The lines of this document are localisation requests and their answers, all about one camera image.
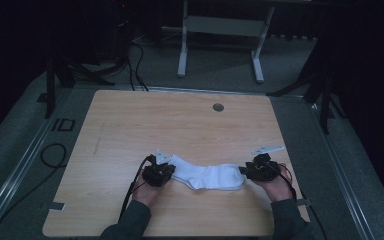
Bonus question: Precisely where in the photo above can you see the black red right gripper cable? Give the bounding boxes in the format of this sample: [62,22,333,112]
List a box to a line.
[259,156,298,202]

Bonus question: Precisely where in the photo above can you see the person's left hand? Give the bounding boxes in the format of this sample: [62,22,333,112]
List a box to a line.
[131,173,163,209]

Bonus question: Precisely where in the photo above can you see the white desk frame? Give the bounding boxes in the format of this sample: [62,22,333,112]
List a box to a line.
[176,0,277,84]

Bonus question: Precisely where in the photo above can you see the black tripod stand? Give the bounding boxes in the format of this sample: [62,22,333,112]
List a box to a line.
[36,49,129,120]
[267,36,348,136]

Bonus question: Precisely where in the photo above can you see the black looped floor cable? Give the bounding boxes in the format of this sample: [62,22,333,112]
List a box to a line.
[0,143,68,240]

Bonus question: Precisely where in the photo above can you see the black background cables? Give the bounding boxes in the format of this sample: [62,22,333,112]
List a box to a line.
[125,39,150,92]

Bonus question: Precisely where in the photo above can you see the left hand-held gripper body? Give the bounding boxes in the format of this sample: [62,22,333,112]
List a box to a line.
[141,148,177,188]

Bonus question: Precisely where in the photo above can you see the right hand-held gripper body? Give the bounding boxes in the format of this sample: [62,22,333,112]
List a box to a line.
[245,144,285,183]

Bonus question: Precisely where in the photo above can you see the person's right hand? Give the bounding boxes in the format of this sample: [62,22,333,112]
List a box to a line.
[255,162,296,203]

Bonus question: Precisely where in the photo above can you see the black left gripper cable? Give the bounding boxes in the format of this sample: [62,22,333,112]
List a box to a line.
[118,153,157,223]

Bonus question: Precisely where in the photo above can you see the aluminium floor rail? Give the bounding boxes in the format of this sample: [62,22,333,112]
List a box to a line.
[304,98,378,240]
[0,89,74,240]

